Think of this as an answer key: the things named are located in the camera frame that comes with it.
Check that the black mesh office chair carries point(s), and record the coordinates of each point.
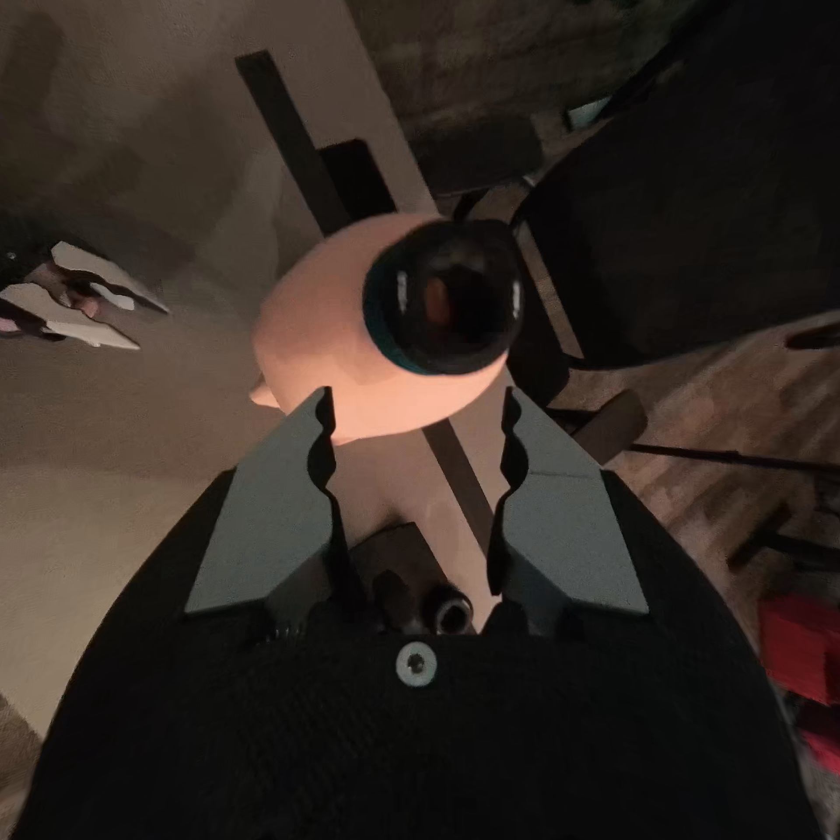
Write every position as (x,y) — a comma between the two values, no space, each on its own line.
(689,197)

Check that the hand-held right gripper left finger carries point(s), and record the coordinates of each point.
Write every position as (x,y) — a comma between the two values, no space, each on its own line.
(262,525)

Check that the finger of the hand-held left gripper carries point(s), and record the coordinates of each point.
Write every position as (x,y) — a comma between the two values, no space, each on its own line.
(85,331)
(105,269)

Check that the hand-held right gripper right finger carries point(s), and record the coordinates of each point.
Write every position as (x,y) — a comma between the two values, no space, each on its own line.
(564,525)

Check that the red box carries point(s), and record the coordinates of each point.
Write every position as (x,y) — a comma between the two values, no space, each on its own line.
(804,649)

